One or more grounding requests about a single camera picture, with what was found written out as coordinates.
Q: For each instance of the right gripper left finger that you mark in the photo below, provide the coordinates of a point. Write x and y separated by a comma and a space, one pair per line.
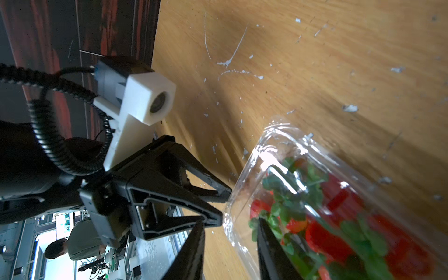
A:
188, 265

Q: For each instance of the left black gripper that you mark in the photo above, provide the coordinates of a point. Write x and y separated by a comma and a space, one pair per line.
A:
118, 209

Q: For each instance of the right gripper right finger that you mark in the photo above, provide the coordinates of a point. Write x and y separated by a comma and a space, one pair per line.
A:
273, 261

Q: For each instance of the strawberries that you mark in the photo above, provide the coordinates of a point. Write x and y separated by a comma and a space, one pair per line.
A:
329, 232

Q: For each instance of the clear plastic clamshell container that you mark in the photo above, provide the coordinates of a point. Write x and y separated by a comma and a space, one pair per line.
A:
281, 139

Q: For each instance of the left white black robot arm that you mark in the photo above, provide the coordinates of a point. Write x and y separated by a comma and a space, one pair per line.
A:
130, 181

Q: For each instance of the person in background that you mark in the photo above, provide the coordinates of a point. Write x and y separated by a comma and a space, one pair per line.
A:
83, 243

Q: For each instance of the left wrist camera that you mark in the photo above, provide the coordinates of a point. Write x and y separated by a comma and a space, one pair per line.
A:
136, 98

